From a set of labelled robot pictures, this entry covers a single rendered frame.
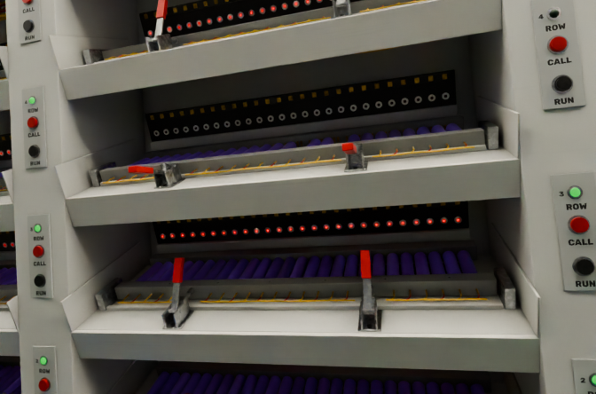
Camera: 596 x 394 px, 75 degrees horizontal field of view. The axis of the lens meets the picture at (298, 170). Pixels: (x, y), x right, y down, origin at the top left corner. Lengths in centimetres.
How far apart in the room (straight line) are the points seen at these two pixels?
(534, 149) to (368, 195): 19
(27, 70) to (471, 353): 72
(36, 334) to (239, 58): 50
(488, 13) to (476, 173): 18
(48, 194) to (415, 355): 55
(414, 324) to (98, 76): 55
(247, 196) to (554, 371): 39
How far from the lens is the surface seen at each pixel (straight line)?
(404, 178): 47
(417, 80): 65
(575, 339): 53
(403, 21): 51
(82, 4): 78
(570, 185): 50
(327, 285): 56
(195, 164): 59
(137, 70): 61
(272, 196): 50
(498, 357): 53
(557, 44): 51
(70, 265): 68
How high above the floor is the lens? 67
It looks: 3 degrees up
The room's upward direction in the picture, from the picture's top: 5 degrees counter-clockwise
